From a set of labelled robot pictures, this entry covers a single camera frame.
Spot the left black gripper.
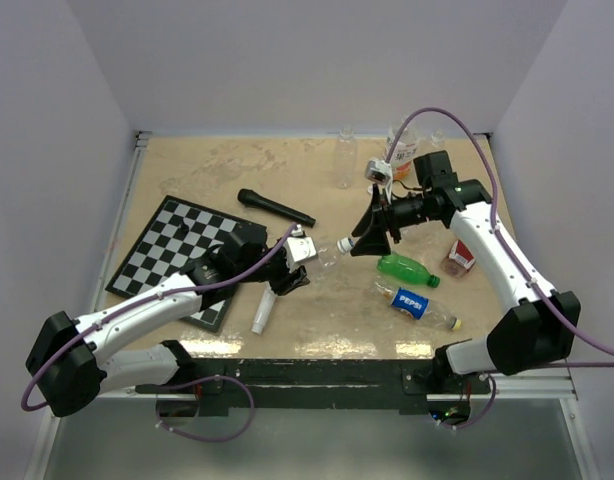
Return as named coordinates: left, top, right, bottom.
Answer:
left=236, top=235, right=310, bottom=295

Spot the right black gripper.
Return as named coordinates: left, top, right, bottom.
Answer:
left=351, top=184, right=439, bottom=256

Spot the white cap of bottle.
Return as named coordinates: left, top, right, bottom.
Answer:
left=336, top=237, right=355, bottom=255

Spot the white label tea bottle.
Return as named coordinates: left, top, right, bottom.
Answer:
left=384, top=116, right=421, bottom=180

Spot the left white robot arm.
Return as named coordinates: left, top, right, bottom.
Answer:
left=21, top=225, right=316, bottom=417

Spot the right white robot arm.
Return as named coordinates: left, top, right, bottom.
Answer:
left=351, top=151, right=581, bottom=393

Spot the green plastic bottle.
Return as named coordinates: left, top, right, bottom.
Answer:
left=377, top=253, right=441, bottom=288

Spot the Pepsi label clear bottle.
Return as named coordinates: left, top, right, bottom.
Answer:
left=373, top=280, right=462, bottom=331

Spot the red label tea bottle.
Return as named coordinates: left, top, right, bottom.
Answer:
left=441, top=239, right=476, bottom=278

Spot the white microphone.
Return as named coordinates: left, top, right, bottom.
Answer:
left=251, top=288, right=277, bottom=335

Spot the black microphone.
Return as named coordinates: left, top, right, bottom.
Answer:
left=237, top=189, right=316, bottom=228

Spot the black chess piece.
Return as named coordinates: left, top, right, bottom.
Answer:
left=176, top=220, right=189, bottom=238

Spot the black white chessboard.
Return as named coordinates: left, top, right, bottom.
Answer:
left=104, top=194, right=268, bottom=334

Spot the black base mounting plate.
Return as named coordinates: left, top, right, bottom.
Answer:
left=134, top=357, right=493, bottom=416

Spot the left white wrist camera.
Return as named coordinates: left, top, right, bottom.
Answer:
left=285, top=224, right=317, bottom=265

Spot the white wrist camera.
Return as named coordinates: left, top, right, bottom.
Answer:
left=364, top=157, right=393, bottom=199
left=285, top=224, right=317, bottom=265

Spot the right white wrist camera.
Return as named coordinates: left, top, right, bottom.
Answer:
left=364, top=157, right=393, bottom=199

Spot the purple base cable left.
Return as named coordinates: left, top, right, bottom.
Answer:
left=154, top=375, right=256, bottom=442

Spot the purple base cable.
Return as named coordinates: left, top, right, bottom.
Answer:
left=434, top=374, right=498, bottom=430
left=154, top=375, right=256, bottom=442

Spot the aluminium frame rail left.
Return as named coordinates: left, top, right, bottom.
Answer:
left=49, top=130, right=153, bottom=401

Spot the aluminium frame rail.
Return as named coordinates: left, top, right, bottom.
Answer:
left=49, top=130, right=153, bottom=401
left=492, top=368, right=577, bottom=400

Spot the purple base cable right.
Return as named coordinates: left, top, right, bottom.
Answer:
left=434, top=374, right=498, bottom=430

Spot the aluminium frame rail right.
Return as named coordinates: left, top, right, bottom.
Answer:
left=492, top=368, right=577, bottom=400

